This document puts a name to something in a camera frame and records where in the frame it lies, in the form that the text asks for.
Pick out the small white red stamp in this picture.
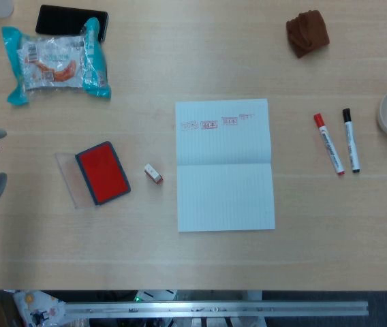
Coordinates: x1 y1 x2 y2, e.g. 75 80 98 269
144 163 164 185

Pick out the white robot base unit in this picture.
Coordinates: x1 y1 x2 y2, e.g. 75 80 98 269
134 290 178 302

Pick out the clear ink pad lid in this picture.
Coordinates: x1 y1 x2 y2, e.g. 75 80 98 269
55 152 96 209

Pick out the teal snack packet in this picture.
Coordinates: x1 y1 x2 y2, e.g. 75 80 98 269
1 16 112 106

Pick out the red ink pad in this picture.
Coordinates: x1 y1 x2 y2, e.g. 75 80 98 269
74 140 131 206

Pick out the black smartphone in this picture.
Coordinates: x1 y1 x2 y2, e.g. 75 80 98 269
35 4 109 43

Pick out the white printed plastic bag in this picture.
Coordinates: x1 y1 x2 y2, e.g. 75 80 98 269
12 290 67 327

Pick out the white lined paper sheet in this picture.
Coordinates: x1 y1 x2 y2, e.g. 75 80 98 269
174 98 277 233

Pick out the brown folded cloth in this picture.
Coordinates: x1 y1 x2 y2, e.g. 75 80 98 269
285 10 330 59

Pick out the red whiteboard marker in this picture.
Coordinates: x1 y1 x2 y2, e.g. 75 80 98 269
313 113 345 176

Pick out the black whiteboard marker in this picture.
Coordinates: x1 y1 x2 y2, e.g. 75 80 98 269
341 108 362 174

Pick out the aluminium rail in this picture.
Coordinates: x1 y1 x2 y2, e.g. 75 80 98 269
64 300 370 320

